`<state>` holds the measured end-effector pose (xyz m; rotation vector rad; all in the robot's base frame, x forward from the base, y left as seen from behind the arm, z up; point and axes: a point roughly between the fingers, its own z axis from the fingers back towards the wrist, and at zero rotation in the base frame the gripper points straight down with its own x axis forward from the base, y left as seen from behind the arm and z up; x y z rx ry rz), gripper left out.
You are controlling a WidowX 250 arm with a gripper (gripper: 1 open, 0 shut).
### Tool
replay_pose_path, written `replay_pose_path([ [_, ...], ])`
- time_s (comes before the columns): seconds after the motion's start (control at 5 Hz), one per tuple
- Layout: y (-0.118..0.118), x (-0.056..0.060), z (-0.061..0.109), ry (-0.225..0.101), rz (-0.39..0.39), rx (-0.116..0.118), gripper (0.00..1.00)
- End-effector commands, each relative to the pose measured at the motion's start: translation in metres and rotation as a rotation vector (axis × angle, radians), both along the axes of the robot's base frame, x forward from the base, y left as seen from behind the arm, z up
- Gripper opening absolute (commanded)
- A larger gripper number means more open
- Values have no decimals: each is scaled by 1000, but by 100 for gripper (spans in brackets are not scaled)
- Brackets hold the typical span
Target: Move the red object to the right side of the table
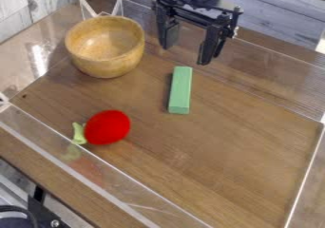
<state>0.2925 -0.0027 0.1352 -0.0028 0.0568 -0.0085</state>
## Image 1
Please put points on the clear acrylic tray barrier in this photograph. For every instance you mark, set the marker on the clear acrylic tray barrier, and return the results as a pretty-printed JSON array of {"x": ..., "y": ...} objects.
[{"x": 238, "y": 164}]

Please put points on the wooden bowl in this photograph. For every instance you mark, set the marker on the wooden bowl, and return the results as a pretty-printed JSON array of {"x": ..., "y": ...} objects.
[{"x": 106, "y": 46}]

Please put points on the red felt strawberry toy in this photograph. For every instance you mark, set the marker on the red felt strawberry toy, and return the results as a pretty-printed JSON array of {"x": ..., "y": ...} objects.
[{"x": 107, "y": 127}]

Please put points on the green rectangular block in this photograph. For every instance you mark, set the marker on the green rectangular block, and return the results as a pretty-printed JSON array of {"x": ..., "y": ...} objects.
[{"x": 179, "y": 91}]

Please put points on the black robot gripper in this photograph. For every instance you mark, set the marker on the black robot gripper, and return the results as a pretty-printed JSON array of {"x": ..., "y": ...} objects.
[{"x": 213, "y": 14}]

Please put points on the black table clamp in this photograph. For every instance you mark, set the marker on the black table clamp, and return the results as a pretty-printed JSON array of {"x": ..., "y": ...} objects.
[{"x": 46, "y": 217}]

